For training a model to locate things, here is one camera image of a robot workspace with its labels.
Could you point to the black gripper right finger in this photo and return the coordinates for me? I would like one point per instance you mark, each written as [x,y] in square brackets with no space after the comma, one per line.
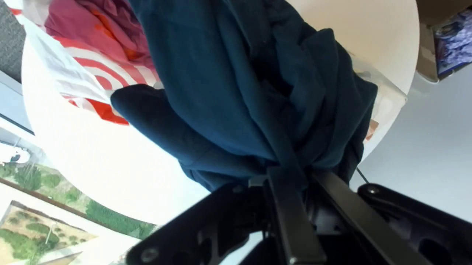
[369,221]

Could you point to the white plastic storage box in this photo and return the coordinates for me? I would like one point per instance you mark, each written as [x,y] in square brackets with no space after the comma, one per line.
[393,112]

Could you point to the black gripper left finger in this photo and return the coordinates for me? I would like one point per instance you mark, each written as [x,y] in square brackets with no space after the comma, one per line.
[290,221]

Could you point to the dark blue shirt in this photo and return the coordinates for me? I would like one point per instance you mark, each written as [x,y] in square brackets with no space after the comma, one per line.
[256,88]

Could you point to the brown cardboard box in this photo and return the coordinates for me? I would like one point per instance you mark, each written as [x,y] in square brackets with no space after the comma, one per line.
[444,34]

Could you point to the white red-printed plastic bag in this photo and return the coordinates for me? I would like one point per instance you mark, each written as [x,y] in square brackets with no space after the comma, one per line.
[93,63]

